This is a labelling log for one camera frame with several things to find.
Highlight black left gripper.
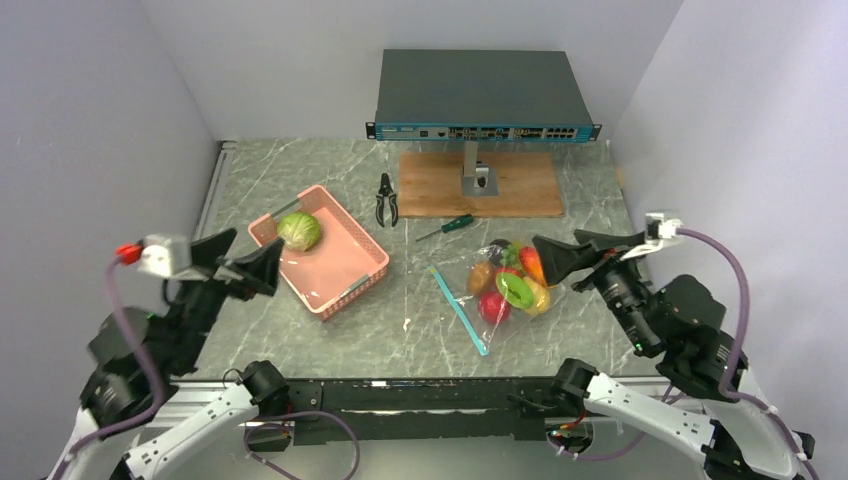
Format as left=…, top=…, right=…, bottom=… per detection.
left=167, top=228, right=284, bottom=370

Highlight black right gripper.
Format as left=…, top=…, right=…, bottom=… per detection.
left=530, top=227, right=658, bottom=352

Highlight dark purple plum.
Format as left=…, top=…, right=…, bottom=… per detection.
left=486, top=238, right=521, bottom=266

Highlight clear zip top bag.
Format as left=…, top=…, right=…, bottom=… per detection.
left=427, top=238, right=565, bottom=356

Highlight brown potato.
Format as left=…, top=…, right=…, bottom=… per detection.
left=466, top=261, right=495, bottom=296

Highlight red round fruit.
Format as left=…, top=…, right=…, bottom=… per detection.
left=477, top=291, right=512, bottom=325

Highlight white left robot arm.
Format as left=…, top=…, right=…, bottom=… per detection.
left=51, top=229, right=290, bottom=479

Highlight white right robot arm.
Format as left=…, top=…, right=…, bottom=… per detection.
left=532, top=219, right=816, bottom=479

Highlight green cabbage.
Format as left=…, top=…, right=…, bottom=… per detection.
left=277, top=211, right=322, bottom=252

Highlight wooden board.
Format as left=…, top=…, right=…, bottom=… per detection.
left=397, top=152, right=565, bottom=218

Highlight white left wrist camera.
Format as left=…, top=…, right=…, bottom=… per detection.
left=115, top=234, right=191, bottom=279

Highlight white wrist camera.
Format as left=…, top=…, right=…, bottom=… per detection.
left=115, top=234, right=191, bottom=279
left=621, top=211, right=683, bottom=261

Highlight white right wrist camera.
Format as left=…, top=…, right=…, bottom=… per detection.
left=621, top=211, right=683, bottom=261

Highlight green handled screwdriver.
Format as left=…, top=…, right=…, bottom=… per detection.
left=417, top=214, right=474, bottom=242

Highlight metal stand post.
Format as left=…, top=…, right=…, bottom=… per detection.
left=460, top=141, right=499, bottom=198

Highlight aluminium frame rail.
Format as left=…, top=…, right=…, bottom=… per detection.
left=105, top=140, right=238, bottom=480

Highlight black handled pliers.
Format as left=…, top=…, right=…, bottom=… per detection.
left=375, top=172, right=399, bottom=228

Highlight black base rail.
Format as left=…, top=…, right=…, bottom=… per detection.
left=257, top=376, right=582, bottom=446

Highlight grey network switch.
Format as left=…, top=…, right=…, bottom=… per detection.
left=366, top=49, right=602, bottom=143

